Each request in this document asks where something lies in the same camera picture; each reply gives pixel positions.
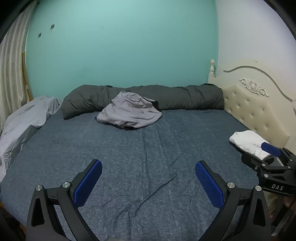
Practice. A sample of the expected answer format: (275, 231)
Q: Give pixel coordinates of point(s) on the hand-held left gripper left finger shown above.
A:
(89, 183)

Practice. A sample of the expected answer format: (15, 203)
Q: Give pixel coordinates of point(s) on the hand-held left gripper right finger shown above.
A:
(209, 185)

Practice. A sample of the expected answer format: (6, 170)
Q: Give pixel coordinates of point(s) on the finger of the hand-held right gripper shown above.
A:
(270, 149)
(254, 162)

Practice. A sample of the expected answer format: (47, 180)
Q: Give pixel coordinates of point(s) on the light grey jacket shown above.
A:
(129, 109)

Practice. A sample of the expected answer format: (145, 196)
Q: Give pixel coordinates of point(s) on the white folded t-shirt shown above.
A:
(247, 141)

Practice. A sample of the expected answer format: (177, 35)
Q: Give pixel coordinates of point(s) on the beige fluffy tuft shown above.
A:
(272, 204)

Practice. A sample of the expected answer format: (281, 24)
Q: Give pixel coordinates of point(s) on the cream tufted headboard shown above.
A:
(254, 111)

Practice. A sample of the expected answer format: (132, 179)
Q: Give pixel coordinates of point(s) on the light grey blanket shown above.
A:
(20, 125)

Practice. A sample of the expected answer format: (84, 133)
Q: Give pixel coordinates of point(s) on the dark grey rolled duvet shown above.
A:
(189, 97)

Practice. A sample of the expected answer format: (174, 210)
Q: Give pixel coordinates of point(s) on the wooden strip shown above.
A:
(25, 74)

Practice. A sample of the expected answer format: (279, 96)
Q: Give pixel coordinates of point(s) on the beige curtain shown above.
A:
(11, 69)

